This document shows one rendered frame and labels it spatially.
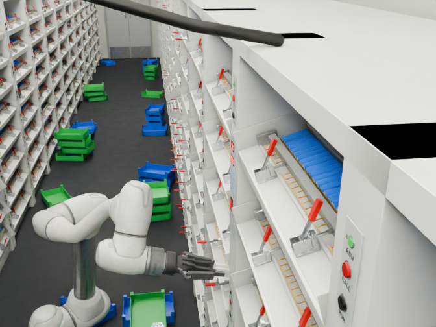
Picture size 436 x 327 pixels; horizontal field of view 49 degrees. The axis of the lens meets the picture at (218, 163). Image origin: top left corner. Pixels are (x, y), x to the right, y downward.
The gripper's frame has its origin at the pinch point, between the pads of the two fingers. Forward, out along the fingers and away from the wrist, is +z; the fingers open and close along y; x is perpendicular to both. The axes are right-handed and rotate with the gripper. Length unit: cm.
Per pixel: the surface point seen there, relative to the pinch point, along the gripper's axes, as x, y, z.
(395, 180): 75, 95, -18
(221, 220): 11.7, -12.0, -2.2
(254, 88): 66, 24, -13
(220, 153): 31.9, -23.2, -6.0
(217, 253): -8.0, -22.7, 2.5
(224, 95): 52, -24, -10
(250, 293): 12.9, 28.2, 0.0
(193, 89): 31, -116, -8
